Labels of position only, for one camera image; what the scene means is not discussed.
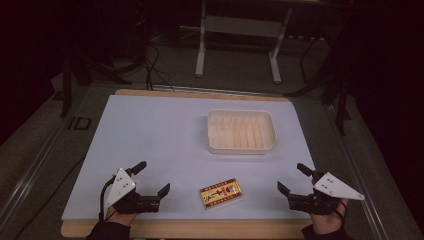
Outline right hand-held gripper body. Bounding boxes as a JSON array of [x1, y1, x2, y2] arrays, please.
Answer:
[[287, 171, 366, 216]]

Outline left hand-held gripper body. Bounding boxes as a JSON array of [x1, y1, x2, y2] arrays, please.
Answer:
[[104, 168, 161, 215]]

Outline yellow and red snack box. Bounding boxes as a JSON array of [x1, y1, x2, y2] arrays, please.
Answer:
[[199, 177, 244, 210]]

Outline white plastic tray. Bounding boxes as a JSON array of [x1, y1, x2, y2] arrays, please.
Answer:
[[206, 108, 278, 156]]

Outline person's left hand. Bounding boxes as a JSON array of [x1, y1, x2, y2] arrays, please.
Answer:
[[106, 206, 138, 226]]

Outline person's right hand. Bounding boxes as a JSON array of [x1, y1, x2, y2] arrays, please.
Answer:
[[309, 198, 350, 236]]

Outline pale blue table mat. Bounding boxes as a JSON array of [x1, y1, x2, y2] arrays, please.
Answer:
[[61, 94, 316, 221]]

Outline wooden table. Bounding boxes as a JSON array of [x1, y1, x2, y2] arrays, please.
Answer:
[[60, 88, 314, 240]]

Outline black stand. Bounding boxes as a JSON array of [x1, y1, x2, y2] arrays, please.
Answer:
[[285, 43, 353, 137], [59, 53, 134, 118]]

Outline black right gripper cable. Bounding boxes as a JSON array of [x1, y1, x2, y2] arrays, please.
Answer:
[[338, 199, 348, 222]]

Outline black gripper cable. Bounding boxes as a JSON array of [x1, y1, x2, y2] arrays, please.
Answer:
[[338, 199, 348, 222], [98, 175, 117, 223]]

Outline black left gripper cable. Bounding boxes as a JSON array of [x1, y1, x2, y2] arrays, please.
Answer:
[[98, 175, 117, 223]]

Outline aluminium rail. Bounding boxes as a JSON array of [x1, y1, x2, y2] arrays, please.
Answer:
[[0, 109, 78, 221], [324, 104, 391, 240]]

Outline black floor bracket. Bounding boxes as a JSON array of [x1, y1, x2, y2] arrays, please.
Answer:
[[67, 116, 93, 131]]

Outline black floor cables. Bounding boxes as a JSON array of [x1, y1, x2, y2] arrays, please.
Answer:
[[143, 42, 175, 92]]

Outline white metal desk frame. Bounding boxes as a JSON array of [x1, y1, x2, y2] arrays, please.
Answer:
[[194, 0, 295, 85]]

